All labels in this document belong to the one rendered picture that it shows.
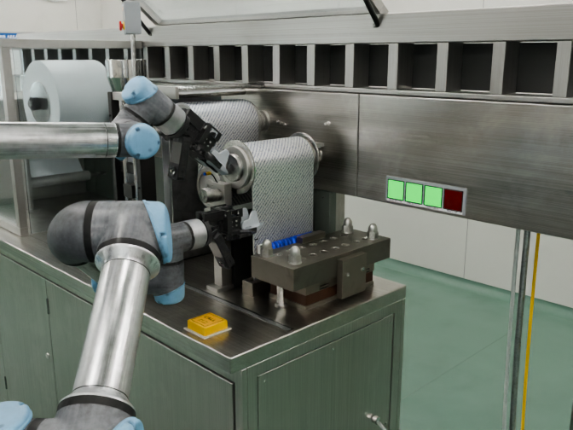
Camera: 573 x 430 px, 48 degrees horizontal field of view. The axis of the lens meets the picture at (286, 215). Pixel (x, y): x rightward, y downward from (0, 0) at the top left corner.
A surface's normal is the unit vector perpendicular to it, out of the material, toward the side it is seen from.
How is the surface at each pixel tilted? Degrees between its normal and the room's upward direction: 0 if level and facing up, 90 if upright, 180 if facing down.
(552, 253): 90
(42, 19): 90
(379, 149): 90
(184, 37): 90
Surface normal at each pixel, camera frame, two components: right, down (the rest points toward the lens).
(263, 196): 0.70, 0.18
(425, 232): -0.72, 0.17
